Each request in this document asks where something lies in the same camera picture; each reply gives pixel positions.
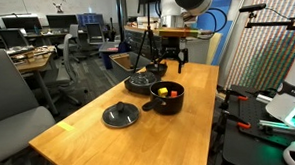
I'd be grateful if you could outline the aluminium extrusion bar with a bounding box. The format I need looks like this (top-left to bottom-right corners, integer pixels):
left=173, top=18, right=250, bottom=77
left=255, top=92, right=281, bottom=105
left=257, top=117, right=295, bottom=137

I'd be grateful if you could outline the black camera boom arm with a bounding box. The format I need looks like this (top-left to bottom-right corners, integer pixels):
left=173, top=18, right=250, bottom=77
left=238, top=1, right=295, bottom=34

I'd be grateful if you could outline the glass pot lid black knob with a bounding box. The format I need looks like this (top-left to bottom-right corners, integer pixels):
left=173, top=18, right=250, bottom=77
left=100, top=100, right=141, bottom=131

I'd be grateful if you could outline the cluttered wooden office table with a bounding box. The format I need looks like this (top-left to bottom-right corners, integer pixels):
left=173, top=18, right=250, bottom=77
left=9, top=44, right=61, bottom=119

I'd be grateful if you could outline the yellow sticky note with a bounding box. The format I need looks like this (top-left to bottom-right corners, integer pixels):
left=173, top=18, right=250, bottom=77
left=56, top=120, right=76, bottom=133

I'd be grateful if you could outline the black electric hot plate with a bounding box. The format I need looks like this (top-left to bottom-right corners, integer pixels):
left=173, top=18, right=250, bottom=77
left=123, top=70, right=163, bottom=96

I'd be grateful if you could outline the yellow wooden block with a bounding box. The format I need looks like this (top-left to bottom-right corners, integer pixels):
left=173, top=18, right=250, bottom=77
left=157, top=87, right=170, bottom=98

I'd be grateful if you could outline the black cooking pot with handle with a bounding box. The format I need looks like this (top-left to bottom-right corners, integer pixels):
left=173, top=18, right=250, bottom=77
left=139, top=79, right=187, bottom=118

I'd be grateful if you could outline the small red cube block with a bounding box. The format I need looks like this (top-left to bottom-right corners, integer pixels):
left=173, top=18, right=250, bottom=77
left=169, top=89, right=179, bottom=99

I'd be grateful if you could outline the yellow cardboard sheet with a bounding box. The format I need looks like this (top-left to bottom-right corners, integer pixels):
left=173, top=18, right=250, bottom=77
left=203, top=31, right=225, bottom=66

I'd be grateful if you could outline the black computer monitor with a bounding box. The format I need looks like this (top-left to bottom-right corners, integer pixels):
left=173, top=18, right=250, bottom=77
left=76, top=12, right=105, bottom=28
left=2, top=15, right=43, bottom=34
left=45, top=13, right=79, bottom=31

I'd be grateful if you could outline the black camera tripod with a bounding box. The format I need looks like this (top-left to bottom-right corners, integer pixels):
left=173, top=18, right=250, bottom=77
left=129, top=0, right=161, bottom=74

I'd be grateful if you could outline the orange handled clamp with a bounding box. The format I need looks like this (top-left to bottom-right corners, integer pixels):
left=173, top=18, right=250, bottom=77
left=217, top=87, right=251, bottom=111
left=217, top=108, right=253, bottom=131

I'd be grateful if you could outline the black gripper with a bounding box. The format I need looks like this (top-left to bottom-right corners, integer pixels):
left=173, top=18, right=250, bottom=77
left=151, top=36, right=190, bottom=76

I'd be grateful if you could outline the multicolour patterned wall panel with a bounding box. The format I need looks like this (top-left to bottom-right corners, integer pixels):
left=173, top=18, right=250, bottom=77
left=219, top=0, right=295, bottom=94

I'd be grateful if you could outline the grey padded office chair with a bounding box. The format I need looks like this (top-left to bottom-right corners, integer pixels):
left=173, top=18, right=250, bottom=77
left=0, top=46, right=59, bottom=165

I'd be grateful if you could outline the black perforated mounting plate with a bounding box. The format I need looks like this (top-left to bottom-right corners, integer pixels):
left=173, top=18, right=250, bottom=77
left=218, top=81, right=295, bottom=165

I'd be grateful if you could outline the grey mesh office chair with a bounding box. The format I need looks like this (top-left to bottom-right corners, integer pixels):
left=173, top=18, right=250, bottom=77
left=53, top=32, right=90, bottom=108

